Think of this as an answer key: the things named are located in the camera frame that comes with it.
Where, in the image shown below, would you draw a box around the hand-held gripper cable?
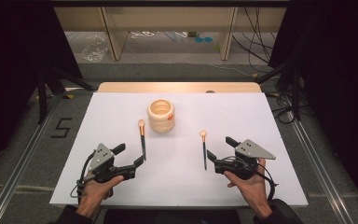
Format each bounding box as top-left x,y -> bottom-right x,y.
69,150 -> 97,200
255,161 -> 280,202

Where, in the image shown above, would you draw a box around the round-tipped makeup brush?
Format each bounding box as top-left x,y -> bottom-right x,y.
199,130 -> 209,171

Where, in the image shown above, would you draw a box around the person's right hand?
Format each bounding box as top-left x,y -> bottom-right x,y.
223,158 -> 274,220

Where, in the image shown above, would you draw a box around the person's left hand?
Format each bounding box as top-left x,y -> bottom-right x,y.
76,175 -> 125,218

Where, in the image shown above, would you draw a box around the hanging black cables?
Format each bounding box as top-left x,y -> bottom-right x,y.
231,7 -> 278,73

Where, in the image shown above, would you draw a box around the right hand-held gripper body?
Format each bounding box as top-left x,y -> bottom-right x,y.
213,139 -> 277,181

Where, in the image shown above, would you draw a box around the right hand-held gripper cable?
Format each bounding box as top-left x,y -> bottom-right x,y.
255,161 -> 280,202

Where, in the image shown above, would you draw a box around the coiled black floor cables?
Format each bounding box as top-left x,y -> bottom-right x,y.
266,91 -> 310,124

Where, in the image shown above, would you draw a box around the left hand-held gripper cable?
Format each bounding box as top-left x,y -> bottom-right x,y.
69,150 -> 97,200

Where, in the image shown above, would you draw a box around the dark curtain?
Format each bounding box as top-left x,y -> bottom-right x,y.
268,0 -> 358,216
0,0 -> 84,180

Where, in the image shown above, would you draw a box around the black metal stand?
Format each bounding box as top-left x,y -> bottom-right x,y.
255,57 -> 303,122
36,63 -> 98,125

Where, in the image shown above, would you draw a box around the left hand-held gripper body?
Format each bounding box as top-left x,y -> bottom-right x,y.
88,143 -> 137,184

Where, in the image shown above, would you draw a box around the beige wooden shelf unit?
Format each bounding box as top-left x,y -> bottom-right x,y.
53,6 -> 287,62

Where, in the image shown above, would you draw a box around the wooden table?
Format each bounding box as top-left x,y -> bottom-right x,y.
97,81 -> 263,94

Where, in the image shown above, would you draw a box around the white cord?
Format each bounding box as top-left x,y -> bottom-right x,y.
130,30 -> 157,40

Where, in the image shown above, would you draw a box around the blue discs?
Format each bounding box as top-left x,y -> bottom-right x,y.
194,35 -> 214,44

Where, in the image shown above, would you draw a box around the aluminium rail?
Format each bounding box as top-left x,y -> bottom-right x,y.
287,116 -> 357,224
0,92 -> 63,224

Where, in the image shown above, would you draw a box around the beige ribbed brush holder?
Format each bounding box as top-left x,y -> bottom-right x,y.
146,99 -> 176,133

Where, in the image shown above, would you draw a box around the clear plastic bag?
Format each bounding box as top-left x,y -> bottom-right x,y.
80,34 -> 110,63

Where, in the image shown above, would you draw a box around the flat-tipped makeup brush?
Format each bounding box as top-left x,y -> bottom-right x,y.
137,119 -> 147,161

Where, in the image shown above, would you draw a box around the white board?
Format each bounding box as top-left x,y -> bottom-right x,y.
48,91 -> 309,208

